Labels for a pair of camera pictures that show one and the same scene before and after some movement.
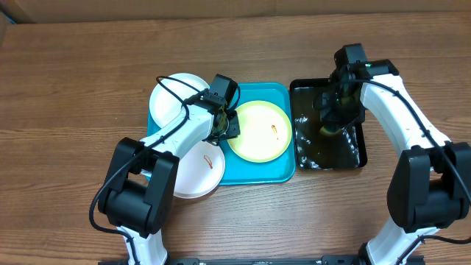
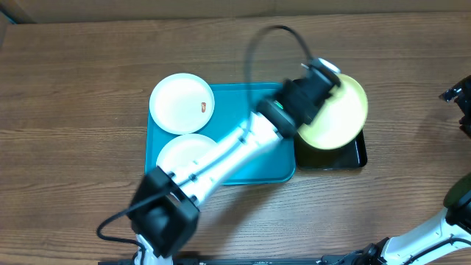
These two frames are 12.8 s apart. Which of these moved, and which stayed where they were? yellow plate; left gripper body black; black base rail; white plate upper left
Moved: yellow plate; left gripper body black
Stayed: white plate upper left; black base rail
